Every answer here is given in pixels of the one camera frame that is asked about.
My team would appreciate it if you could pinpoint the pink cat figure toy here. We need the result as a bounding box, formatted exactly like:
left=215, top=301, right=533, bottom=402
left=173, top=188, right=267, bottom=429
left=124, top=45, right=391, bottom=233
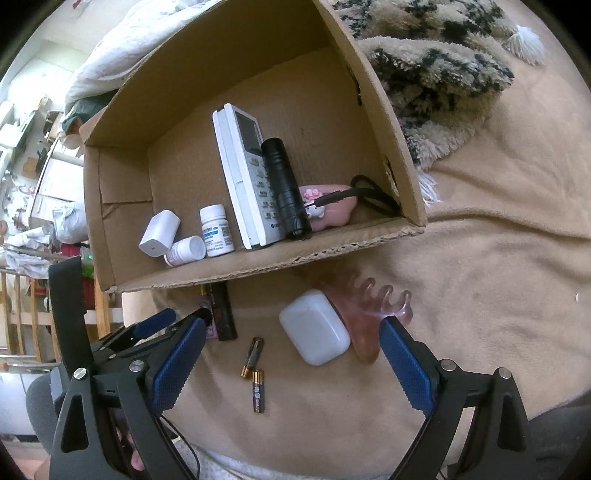
left=299, top=184, right=357, bottom=232

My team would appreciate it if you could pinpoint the grey trash bag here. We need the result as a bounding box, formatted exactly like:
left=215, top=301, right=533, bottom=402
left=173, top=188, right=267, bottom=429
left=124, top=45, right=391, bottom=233
left=53, top=203, right=88, bottom=243

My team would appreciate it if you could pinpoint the white remote control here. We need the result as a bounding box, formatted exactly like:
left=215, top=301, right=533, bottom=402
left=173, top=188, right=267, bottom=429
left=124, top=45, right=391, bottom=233
left=212, top=104, right=287, bottom=251

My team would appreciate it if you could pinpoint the person's left hand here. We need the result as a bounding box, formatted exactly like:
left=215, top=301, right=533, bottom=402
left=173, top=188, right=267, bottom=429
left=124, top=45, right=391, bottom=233
left=115, top=425, right=146, bottom=472

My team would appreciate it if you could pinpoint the white duvet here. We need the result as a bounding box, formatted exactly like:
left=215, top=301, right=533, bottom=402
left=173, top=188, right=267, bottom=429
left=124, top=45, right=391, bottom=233
left=65, top=0, right=232, bottom=112

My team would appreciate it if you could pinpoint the pink patterned small case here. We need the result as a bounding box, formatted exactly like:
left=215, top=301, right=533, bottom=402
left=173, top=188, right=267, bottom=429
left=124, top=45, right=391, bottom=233
left=198, top=300, right=219, bottom=340

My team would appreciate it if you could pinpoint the cardboard box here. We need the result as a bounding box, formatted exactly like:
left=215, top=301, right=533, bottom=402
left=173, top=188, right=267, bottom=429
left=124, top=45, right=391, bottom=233
left=79, top=0, right=428, bottom=294

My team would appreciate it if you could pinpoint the yellow wooden rack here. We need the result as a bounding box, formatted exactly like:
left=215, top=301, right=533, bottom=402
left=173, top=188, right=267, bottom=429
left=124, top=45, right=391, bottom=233
left=0, top=268, right=112, bottom=365

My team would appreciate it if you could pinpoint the white hanging cloth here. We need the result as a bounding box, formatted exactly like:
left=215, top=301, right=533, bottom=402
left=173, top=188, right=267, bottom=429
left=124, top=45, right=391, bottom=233
left=4, top=226, right=61, bottom=273

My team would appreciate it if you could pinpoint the teal cushion with orange stripe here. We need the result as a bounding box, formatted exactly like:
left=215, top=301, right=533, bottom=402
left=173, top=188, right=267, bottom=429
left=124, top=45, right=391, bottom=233
left=62, top=92, right=116, bottom=132

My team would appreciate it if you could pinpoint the person's leg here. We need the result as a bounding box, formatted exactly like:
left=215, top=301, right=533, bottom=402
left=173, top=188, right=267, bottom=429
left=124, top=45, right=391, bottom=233
left=25, top=374, right=61, bottom=462
left=522, top=401, right=591, bottom=480

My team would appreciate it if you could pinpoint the white shirt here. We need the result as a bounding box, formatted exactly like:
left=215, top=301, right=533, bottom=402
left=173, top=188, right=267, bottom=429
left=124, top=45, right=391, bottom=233
left=185, top=443, right=453, bottom=480

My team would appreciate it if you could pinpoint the beige bed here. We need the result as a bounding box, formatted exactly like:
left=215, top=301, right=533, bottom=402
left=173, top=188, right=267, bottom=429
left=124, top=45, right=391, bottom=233
left=122, top=0, right=591, bottom=480

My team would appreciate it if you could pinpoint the white charger cube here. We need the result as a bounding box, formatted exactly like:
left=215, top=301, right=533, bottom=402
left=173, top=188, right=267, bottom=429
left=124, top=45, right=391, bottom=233
left=139, top=210, right=181, bottom=258

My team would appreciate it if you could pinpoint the black flashlight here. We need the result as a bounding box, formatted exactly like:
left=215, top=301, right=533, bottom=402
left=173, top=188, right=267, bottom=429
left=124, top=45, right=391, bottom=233
left=261, top=137, right=312, bottom=241

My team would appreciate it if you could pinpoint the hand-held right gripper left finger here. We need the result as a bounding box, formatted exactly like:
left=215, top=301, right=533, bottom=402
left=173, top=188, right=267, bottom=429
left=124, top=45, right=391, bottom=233
left=48, top=316, right=208, bottom=480

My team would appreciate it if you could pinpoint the white pill bottle pink label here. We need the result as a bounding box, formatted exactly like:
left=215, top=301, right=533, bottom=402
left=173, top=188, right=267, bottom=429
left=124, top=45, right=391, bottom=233
left=164, top=235, right=207, bottom=267

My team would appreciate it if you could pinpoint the white pill bottle blue label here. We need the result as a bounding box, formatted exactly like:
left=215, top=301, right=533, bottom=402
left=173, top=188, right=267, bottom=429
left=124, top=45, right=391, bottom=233
left=199, top=204, right=235, bottom=258

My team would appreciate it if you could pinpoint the person's right leg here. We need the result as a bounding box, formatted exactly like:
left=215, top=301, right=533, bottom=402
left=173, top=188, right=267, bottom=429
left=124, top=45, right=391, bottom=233
left=522, top=401, right=591, bottom=480

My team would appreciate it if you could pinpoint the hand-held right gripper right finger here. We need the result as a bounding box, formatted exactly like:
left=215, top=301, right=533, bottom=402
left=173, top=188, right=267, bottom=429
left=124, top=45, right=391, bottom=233
left=379, top=318, right=532, bottom=480

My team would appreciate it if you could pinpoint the beige wooden nightstand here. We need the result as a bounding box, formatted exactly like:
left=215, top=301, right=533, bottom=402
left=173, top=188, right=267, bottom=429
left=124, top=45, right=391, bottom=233
left=34, top=134, right=86, bottom=217

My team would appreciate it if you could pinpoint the dark cosmetic tube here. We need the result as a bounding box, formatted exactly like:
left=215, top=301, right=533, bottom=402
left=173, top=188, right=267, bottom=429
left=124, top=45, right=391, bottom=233
left=208, top=282, right=238, bottom=341

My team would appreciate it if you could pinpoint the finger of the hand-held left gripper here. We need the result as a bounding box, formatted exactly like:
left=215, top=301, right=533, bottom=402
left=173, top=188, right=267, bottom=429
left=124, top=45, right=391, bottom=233
left=95, top=308, right=178, bottom=356
left=134, top=308, right=214, bottom=365

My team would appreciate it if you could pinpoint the black and white fuzzy blanket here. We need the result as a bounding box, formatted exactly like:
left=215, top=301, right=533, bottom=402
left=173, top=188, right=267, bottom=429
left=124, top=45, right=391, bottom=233
left=330, top=0, right=548, bottom=204

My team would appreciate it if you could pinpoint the pink translucent massage comb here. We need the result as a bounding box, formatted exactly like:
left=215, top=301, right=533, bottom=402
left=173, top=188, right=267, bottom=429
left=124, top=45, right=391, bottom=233
left=318, top=272, right=413, bottom=363

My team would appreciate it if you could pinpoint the person's left leg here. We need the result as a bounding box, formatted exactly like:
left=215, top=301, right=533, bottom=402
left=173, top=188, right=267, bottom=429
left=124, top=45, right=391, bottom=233
left=25, top=374, right=61, bottom=462

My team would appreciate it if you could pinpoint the black lanyard cord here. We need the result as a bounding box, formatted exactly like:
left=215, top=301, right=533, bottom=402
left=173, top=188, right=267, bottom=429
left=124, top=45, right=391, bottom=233
left=314, top=174, right=400, bottom=217

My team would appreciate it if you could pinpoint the white earbuds case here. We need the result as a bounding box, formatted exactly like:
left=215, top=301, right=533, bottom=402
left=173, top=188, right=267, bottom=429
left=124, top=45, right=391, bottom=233
left=279, top=289, right=352, bottom=366

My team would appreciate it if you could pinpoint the thin black cable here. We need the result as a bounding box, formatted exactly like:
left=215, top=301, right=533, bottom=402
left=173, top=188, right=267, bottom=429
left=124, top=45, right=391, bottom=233
left=159, top=413, right=201, bottom=480

